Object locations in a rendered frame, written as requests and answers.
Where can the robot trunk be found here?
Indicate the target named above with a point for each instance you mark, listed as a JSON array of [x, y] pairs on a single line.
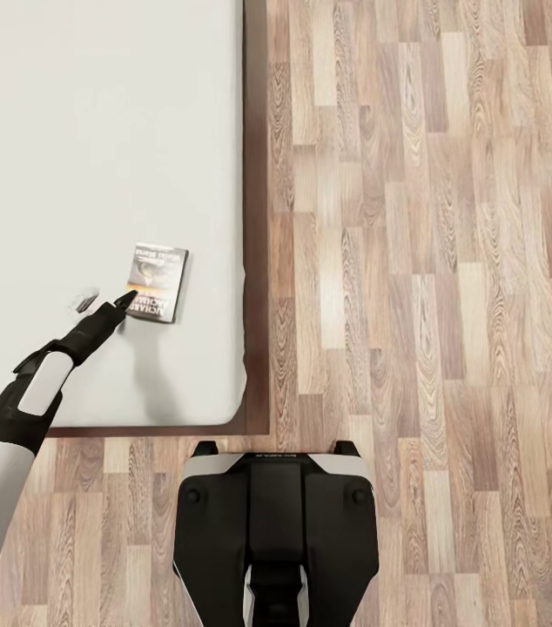
[[296, 596]]

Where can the bed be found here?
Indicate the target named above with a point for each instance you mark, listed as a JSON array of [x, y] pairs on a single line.
[[126, 121]]

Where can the hardback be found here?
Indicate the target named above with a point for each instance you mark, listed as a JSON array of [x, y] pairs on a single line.
[[158, 274]]

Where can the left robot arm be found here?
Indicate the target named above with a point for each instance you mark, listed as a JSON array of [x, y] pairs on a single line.
[[29, 403]]

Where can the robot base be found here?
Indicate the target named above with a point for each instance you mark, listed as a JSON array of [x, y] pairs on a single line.
[[276, 510]]

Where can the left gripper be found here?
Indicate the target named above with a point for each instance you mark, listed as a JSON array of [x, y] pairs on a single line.
[[100, 326]]

